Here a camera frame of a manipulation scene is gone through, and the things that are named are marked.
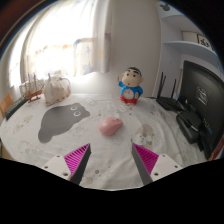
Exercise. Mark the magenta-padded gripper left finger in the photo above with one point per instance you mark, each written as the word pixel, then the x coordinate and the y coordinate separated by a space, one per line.
pixel 58 165

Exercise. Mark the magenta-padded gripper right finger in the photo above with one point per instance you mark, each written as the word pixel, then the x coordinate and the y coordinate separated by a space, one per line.
pixel 165 164

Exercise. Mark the pink computer mouse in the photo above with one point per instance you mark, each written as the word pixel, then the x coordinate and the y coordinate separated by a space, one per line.
pixel 110 126

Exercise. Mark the grey cat-shaped mouse pad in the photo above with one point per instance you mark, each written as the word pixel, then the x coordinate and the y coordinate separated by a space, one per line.
pixel 60 121

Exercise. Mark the white printed tablecloth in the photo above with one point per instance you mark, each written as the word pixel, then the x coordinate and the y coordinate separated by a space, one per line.
pixel 110 156

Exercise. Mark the black router with antennas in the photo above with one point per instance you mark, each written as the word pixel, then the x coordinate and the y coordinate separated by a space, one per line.
pixel 169 103

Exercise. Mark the dark keyboard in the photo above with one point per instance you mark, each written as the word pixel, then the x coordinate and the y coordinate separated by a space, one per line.
pixel 15 107

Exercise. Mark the large conch shell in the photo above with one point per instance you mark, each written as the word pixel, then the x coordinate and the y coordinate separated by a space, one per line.
pixel 55 90

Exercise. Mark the black computer monitor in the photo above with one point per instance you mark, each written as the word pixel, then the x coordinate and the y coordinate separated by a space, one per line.
pixel 203 100

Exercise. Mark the wooden model sailing ship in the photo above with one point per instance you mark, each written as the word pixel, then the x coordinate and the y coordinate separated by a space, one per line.
pixel 33 91

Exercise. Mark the orange wooden chair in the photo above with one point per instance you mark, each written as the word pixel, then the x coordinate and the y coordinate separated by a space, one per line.
pixel 5 103

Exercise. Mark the cartoon boy clock figurine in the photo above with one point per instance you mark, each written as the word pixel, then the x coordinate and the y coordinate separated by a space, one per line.
pixel 131 85

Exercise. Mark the white shelf unit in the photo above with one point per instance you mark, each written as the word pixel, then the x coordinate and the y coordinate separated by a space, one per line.
pixel 180 46

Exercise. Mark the white star-print curtain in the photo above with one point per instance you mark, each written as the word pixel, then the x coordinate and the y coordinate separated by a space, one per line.
pixel 60 40

